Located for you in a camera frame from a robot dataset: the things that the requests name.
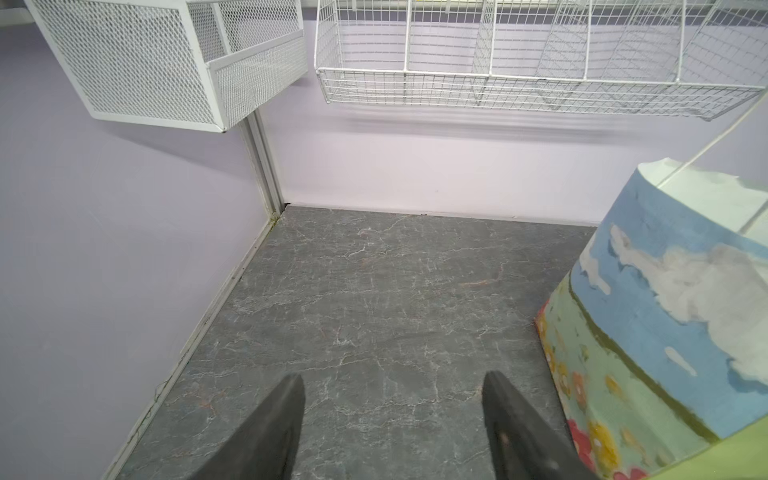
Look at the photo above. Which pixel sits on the paper bag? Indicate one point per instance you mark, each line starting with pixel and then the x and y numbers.
pixel 656 339

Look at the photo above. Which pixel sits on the white mesh basket, small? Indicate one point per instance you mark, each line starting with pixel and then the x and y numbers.
pixel 195 65

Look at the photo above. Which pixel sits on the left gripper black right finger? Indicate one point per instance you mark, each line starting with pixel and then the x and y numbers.
pixel 521 443

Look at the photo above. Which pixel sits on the white wire basket, long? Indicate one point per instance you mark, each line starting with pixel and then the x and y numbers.
pixel 697 59

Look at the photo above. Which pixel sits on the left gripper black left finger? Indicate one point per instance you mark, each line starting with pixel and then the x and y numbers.
pixel 265 445

